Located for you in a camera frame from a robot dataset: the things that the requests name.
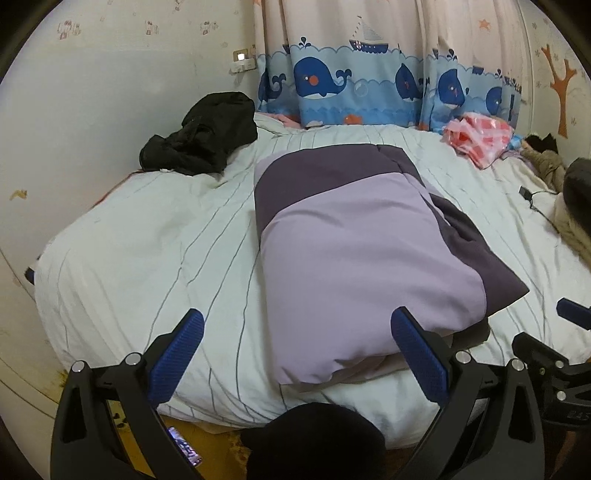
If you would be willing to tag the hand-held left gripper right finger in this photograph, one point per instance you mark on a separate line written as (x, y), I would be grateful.
(418, 357)

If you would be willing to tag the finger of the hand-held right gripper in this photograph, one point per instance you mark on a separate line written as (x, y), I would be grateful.
(575, 313)
(549, 357)

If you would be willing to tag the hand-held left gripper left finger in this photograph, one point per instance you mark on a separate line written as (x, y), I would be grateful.
(178, 355)

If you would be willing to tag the purple padded jacket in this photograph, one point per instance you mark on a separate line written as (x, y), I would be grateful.
(360, 240)

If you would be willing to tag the beige cloth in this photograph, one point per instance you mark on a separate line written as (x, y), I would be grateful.
(575, 230)

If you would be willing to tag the smartphone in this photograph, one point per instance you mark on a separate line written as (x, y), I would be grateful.
(184, 445)

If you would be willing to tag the white striped bed duvet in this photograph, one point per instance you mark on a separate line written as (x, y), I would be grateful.
(138, 258)

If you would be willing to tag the black charger adapter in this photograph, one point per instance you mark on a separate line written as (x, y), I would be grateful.
(525, 192)

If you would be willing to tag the dark grey cloth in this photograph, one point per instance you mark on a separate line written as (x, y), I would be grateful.
(579, 182)

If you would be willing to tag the person's black garment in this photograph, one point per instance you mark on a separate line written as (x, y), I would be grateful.
(314, 443)

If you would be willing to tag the small black cloth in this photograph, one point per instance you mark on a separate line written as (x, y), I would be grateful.
(542, 142)

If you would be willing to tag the light blue cloth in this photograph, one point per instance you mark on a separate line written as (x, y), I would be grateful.
(515, 144)

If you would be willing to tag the pink checked plastic bag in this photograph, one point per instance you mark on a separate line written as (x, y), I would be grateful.
(480, 136)

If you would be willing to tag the black jacket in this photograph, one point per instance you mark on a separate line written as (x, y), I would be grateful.
(207, 134)

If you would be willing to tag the pink cloth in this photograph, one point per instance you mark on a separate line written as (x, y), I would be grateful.
(291, 121)

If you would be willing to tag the whale print curtain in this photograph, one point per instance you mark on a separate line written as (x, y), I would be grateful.
(369, 69)

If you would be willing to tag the orange tree wall sticker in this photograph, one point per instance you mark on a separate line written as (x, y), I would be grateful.
(562, 92)

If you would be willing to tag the white wall socket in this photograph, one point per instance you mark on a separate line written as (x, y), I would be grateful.
(244, 66)

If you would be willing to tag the white wall switch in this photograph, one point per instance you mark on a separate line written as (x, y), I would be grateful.
(240, 55)

